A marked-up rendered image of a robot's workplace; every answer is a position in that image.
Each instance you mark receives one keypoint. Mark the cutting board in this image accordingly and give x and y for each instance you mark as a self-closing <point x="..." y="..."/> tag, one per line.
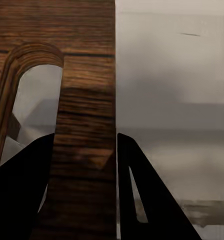
<point x="80" y="37"/>

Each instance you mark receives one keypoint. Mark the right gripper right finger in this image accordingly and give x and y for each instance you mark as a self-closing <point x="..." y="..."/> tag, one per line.
<point x="166" y="219"/>

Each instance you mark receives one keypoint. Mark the bowl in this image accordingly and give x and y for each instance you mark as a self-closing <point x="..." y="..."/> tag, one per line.
<point x="12" y="148"/>

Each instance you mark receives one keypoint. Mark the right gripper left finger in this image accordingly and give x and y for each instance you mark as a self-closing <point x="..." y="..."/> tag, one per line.
<point x="23" y="180"/>

